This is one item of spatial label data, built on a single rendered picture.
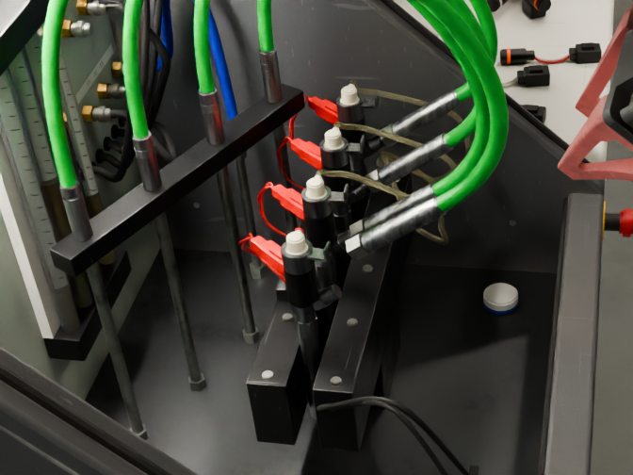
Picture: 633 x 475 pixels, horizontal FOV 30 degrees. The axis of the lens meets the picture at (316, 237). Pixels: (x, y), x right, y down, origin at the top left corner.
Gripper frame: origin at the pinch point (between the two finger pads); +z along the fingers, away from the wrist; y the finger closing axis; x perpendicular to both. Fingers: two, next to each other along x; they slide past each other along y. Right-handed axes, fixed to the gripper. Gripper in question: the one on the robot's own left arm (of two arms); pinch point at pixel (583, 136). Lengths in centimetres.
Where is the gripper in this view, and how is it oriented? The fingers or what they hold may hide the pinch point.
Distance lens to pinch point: 75.2
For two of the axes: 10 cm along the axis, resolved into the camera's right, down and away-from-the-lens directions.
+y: -3.3, 7.9, -5.2
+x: 8.0, 5.3, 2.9
